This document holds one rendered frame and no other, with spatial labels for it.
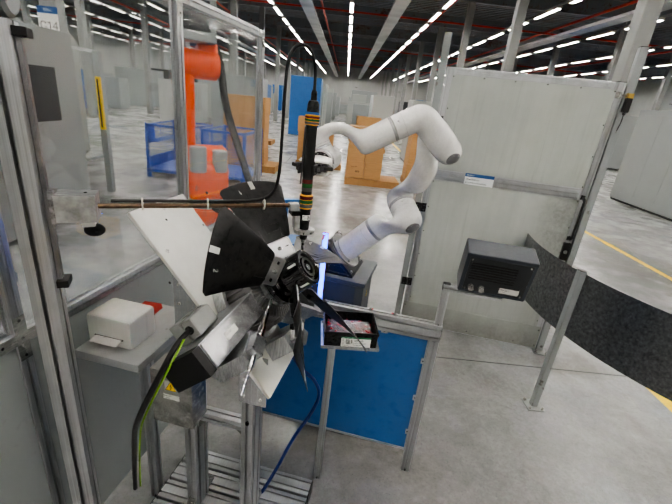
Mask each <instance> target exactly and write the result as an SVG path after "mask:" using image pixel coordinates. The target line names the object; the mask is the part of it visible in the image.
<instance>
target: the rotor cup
mask: <svg viewBox="0 0 672 504"><path fill-rule="evenodd" d="M284 259H286V262H285V265H284V267H283V269H282V271H281V273H280V276H279V278H278V280H277V282H276V284H275V285H274V286H270V285H266V284H265V286H266V288H267V290H268V292H269V293H270V295H271V296H272V297H273V298H274V299H275V300H276V301H278V302H279V303H282V304H289V298H291V295H292V291H293V288H294V285H295V283H296V285H297V286H298V294H299V293H301V292H303V291H305V290H307V289H308V288H310V287H312V286H314V285H316V284H317V283H318V282H319V280H320V272H319V269H318V266H317V264H316V262H315V261H314V259H313V258H312V257H311V255H310V254H308V253H307V252H306V251H304V250H298V251H296V252H294V253H293V254H291V255H289V256H288V257H286V258H284ZM294 263H295V266H293V267H292V268H290V269H288V268H287V267H289V266H291V265H292V264H294ZM306 264H308V265H309V266H310V270H308V269H307V268H306ZM306 283H309V284H308V285H306V286H304V287H302V288H301V286H302V285H304V284H306Z"/></svg>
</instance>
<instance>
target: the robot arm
mask: <svg viewBox="0 0 672 504"><path fill-rule="evenodd" d="M415 133H416V134H417V135H418V138H417V152H416V158H415V162H414V165H413V167H412V169H411V171H410V173H409V175H408V176H407V178H406V179H405V180H404V181H403V182H402V183H401V184H399V185H397V186H396V187H394V188H393V189H391V190H390V191H389V193H388V195H387V205H388V207H389V210H390V212H391V214H392V216H393V218H392V219H390V220H387V219H386V218H385V217H384V216H382V215H380V214H375V215H373V216H371V217H370V218H368V219H367V220H365V221H364V222H363V223H361V224H360V225H359V226H357V227H356V228H354V229H353V230H352V231H350V232H349V233H347V234H346V235H345V236H343V235H341V234H338V233H336V234H334V235H333V236H332V244H333V247H334V249H335V251H336V253H337V254H338V256H339V257H340V258H341V259H342V260H343V261H344V262H345V263H346V264H347V265H349V266H352V267H354V266H356V265H357V264H358V255H360V254H361V253H363V252H364V251H366V250H367V249H369V248H370V247H371V246H373V245H374V244H376V243H377V242H379V241H380V240H382V239H383V238H385V237H386V236H388V235H390V234H395V233H398V234H412V233H414V232H416V231H417V230H418V229H419V228H420V226H421V224H422V216H421V213H420V211H419V209H418V207H417V205H416V203H415V201H414V199H413V194H418V193H422V192H424V191H425V190H426V189H427V188H428V187H429V185H430V184H431V182H432V180H433V179H434V177H435V175H436V173H437V169H438V161H439V162H440V163H442V164H445V165H451V164H454V163H456V162H457V161H458V160H459V159H460V157H461V155H462V146H461V144H460V142H459V140H458V139H457V137H456V136H455V134H454V133H453V131H452V130H451V128H450V127H449V125H448V124H447V123H446V122H445V121H444V120H443V119H442V117H441V116H440V115H439V113H438V112H437V111H436V110H435V109H434V108H432V107H431V106H429V105H425V104H418V105H414V106H412V107H409V108H407V109H405V110H403V111H401V112H399V113H396V114H394V115H392V116H390V117H388V118H386V119H384V120H382V121H379V122H377V123H375V124H373V125H371V126H369V127H367V128H365V129H357V128H354V127H352V126H350V125H348V124H345V123H340V122H332V123H328V124H325V125H323V126H321V127H319V128H317V137H316V149H315V161H314V165H313V167H312V175H313V176H323V177H325V176H327V175H329V174H330V172H331V171H333V169H335V168H336V167H338V166H339V164H340V163H341V154H340V152H339V150H338V149H336V148H335V147H333V146H332V145H331V142H330V140H329V137H330V136H332V135H334V134H341V135H344V136H346V137H348V138H349V139H350V140H351V141H352V142H353V143H354V145H355V146H356V147H357V149H358V150H359V151H360V152H361V153H362V154H364V155H366V154H370V153H372V152H374V151H377V150H379V149H381V148H383V147H386V146H388V145H390V144H393V143H395V142H397V141H399V140H401V139H404V138H406V137H408V136H410V135H413V134H415Z"/></svg>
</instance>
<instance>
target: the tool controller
mask: <svg viewBox="0 0 672 504"><path fill-rule="evenodd" d="M539 266H540V263H539V260H538V256H537V253H536V250H535V249H533V248H527V247H521V246H515V245H509V244H502V243H496V242H490V241H484V240H478V239H472V238H468V239H467V241H466V245H465V248H464V252H463V255H462V258H461V262H460V265H459V269H458V272H457V289H458V290H462V291H468V292H473V293H478V294H484V295H489V296H494V297H500V298H505V299H511V300H516V301H521V302H523V301H524V300H525V298H526V295H527V293H528V291H529V289H530V286H531V284H532V282H533V280H534V278H535V275H536V273H537V271H538V269H539Z"/></svg>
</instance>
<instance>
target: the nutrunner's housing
mask: <svg viewBox="0 0 672 504"><path fill-rule="evenodd" d="M307 112H316V113H319V102H318V101H317V90H312V92H311V100H309V102H308V104H307ZM300 211H301V216H300V228H299V229H301V230H308V229H309V222H310V214H311V209H309V210H305V209H301V208H300Z"/></svg>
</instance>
